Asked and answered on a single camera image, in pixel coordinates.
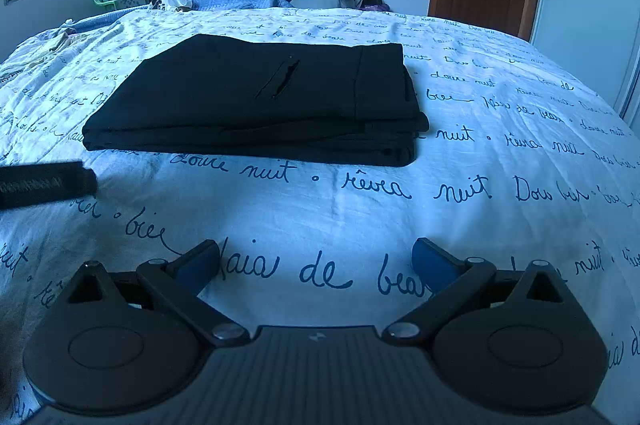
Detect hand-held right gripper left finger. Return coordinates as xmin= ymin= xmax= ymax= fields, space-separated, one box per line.
xmin=62 ymin=239 xmax=251 ymax=347

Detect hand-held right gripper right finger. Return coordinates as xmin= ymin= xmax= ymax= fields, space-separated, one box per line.
xmin=382 ymin=237 xmax=581 ymax=340

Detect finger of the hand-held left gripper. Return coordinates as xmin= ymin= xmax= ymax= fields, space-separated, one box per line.
xmin=0 ymin=160 xmax=99 ymax=211

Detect black pants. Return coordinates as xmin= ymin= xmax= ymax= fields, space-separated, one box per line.
xmin=81 ymin=34 xmax=430 ymax=167

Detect white script-printed bedsheet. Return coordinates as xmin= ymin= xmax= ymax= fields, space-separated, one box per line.
xmin=0 ymin=5 xmax=640 ymax=425

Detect beige cloth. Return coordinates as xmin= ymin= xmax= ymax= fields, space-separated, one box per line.
xmin=42 ymin=22 xmax=84 ymax=56

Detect blue knit blanket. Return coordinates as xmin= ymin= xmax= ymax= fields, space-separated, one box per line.
xmin=60 ymin=0 xmax=296 ymax=28

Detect white wardrobe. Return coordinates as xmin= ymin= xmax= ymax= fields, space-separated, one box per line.
xmin=527 ymin=0 xmax=640 ymax=131

